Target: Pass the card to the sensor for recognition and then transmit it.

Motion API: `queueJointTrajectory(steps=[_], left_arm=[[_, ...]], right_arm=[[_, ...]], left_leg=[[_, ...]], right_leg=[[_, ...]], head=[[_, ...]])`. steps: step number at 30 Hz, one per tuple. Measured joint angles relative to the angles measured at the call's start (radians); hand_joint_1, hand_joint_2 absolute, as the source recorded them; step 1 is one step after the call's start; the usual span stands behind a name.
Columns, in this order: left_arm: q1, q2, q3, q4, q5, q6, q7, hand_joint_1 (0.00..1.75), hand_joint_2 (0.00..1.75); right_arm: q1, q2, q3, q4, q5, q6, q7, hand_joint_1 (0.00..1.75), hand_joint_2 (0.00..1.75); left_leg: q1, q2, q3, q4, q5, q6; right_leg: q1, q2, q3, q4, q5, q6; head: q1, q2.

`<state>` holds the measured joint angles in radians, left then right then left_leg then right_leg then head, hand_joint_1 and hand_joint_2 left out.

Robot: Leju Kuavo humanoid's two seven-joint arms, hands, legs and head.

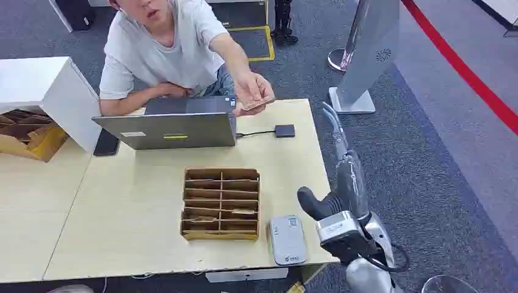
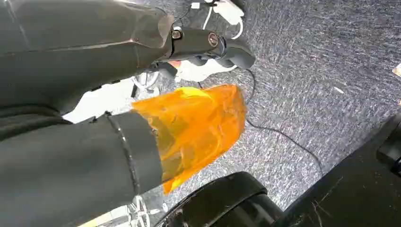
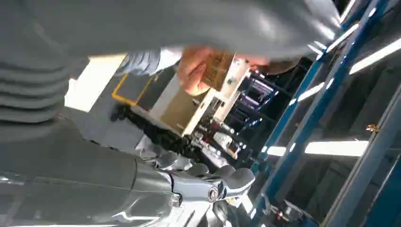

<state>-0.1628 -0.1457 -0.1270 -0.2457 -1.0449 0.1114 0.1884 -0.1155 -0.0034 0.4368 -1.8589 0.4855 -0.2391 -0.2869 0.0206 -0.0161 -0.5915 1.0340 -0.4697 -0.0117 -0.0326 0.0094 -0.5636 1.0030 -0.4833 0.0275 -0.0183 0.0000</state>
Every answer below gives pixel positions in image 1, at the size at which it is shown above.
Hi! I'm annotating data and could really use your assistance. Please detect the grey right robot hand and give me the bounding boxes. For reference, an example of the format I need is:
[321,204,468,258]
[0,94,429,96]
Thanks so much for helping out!
[297,102,371,222]

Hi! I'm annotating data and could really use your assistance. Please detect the person's right hand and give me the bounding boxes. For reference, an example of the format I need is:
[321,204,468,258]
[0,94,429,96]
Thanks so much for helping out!
[155,82,192,99]

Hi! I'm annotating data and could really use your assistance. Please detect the person's left hand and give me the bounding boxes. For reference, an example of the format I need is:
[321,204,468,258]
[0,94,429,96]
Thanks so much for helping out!
[235,71,276,118]

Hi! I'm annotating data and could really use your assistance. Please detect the brown card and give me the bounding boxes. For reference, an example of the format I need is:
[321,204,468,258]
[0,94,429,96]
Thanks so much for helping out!
[242,96,276,112]

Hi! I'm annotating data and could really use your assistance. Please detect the grey laptop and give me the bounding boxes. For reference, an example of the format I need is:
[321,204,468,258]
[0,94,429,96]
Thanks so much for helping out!
[92,95,238,151]

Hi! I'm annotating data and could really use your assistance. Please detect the person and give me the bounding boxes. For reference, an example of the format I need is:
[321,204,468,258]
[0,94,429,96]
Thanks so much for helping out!
[99,0,276,118]

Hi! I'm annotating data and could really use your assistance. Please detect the black usb hub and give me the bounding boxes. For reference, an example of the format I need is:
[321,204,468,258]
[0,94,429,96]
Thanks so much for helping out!
[275,124,296,139]

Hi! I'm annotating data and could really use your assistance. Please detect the black robot legs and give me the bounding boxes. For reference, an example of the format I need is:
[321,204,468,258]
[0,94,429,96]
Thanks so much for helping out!
[269,0,299,46]

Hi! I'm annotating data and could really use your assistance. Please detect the black phone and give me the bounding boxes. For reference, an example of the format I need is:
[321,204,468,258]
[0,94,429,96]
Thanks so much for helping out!
[93,128,121,157]

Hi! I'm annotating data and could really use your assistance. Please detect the grey card reader device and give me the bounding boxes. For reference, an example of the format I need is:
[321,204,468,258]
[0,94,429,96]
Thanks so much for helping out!
[269,215,307,267]

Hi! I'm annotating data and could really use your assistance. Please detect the round chrome stanchion base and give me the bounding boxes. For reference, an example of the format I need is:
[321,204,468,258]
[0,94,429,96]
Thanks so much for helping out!
[327,48,357,74]

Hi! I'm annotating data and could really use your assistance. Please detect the white cabinet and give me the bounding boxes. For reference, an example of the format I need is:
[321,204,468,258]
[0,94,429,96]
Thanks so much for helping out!
[0,56,103,154]

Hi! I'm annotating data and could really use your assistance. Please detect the black case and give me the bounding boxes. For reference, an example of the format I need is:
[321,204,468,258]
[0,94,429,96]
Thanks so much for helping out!
[54,0,98,32]

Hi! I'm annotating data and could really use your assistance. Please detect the silver kiosk stand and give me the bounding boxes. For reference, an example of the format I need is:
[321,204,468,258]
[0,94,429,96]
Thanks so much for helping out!
[328,0,401,115]

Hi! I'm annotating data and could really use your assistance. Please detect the white strip under desk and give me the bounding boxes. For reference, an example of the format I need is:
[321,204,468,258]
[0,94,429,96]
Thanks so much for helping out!
[205,267,290,284]

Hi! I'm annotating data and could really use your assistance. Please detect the wooden card box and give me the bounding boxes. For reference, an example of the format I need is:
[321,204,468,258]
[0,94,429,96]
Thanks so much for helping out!
[180,167,261,242]

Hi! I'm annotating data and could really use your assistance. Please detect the clear round dome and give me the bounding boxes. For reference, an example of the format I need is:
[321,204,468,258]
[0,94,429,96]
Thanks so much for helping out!
[420,275,483,293]

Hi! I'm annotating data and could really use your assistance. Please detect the open cardboard box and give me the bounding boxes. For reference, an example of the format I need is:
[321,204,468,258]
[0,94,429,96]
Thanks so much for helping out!
[0,109,70,164]

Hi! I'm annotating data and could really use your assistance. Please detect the black hub cable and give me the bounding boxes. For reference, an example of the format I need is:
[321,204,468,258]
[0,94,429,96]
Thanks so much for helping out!
[235,129,277,140]

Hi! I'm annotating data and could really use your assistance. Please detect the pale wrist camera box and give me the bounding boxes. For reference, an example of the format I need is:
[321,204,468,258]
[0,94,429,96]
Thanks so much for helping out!
[315,210,368,245]

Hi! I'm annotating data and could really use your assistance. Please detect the black camera bracket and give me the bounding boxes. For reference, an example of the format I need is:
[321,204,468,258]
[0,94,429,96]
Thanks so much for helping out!
[321,230,383,267]

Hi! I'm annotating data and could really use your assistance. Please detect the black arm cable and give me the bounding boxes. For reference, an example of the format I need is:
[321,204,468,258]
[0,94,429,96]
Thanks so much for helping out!
[364,242,410,274]

